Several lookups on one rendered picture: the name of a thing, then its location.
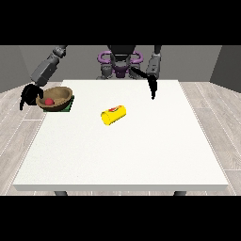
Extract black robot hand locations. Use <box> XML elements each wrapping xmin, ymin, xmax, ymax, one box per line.
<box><xmin>129</xmin><ymin>66</ymin><xmax>158</xmax><ymax>101</ymax></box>
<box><xmin>19</xmin><ymin>82</ymin><xmax>45</xmax><ymax>111</ymax></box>

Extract brown wooden bowl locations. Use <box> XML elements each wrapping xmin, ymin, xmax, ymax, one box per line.
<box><xmin>36</xmin><ymin>86</ymin><xmax>74</xmax><ymax>112</ymax></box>

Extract green square pad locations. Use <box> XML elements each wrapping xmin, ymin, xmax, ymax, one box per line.
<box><xmin>42</xmin><ymin>95</ymin><xmax>75</xmax><ymax>113</ymax></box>

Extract yellow cup with melon print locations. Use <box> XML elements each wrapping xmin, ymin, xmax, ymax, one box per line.
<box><xmin>100</xmin><ymin>104</ymin><xmax>127</xmax><ymax>126</ymax></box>

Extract grey robot trunk purple rings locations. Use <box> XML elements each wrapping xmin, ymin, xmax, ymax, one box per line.
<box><xmin>96</xmin><ymin>45</ymin><xmax>145</xmax><ymax>81</ymax></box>

